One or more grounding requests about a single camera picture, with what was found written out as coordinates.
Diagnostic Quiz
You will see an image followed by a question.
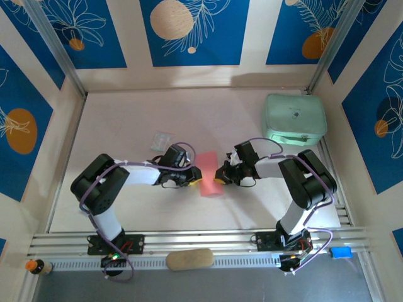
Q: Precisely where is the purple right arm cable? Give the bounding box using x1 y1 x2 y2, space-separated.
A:
247 137 335 274

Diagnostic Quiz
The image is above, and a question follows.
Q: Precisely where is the mint green zip pouch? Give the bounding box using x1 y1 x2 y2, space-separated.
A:
261 93 328 147

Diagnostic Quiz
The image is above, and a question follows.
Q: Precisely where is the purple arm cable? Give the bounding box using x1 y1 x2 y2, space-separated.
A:
247 137 335 274
78 142 196 283

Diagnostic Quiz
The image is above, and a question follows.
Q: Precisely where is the small clear plastic bag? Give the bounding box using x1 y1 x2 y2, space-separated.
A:
150 131 176 154

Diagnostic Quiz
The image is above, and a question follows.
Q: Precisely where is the small blue box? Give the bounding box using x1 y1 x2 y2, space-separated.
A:
329 247 353 260

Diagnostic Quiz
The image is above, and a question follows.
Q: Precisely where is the small bottle orange cap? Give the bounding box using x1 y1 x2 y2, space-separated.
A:
25 259 54 277

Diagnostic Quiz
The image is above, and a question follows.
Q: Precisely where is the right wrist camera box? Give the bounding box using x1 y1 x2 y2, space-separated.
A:
225 150 241 166

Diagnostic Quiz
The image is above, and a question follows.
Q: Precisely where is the pale table mat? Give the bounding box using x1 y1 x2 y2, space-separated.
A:
47 89 344 233

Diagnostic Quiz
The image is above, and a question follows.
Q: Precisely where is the aluminium mounting rail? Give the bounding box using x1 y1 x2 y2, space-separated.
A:
27 228 377 257

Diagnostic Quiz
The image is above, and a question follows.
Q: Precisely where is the black controller board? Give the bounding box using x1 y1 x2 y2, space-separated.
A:
278 253 305 274
100 254 127 269

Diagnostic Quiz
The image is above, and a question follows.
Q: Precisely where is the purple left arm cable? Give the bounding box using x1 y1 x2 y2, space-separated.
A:
78 142 196 283

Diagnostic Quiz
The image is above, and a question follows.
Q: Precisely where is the slotted grey cable duct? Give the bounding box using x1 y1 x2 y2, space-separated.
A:
47 254 356 271

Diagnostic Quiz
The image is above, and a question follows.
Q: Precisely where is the aluminium frame post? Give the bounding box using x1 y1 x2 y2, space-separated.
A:
307 0 361 94
23 0 88 97

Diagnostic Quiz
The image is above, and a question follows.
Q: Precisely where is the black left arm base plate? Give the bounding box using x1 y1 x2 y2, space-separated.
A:
87 234 145 255

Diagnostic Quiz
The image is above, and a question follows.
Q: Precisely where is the tan oval pad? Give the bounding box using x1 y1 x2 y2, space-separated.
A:
166 248 215 271

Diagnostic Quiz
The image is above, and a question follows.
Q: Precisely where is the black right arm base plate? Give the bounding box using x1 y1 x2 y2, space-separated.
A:
255 232 314 252

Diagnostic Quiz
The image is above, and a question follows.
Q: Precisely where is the pink cloth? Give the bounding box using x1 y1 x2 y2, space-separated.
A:
196 151 224 198

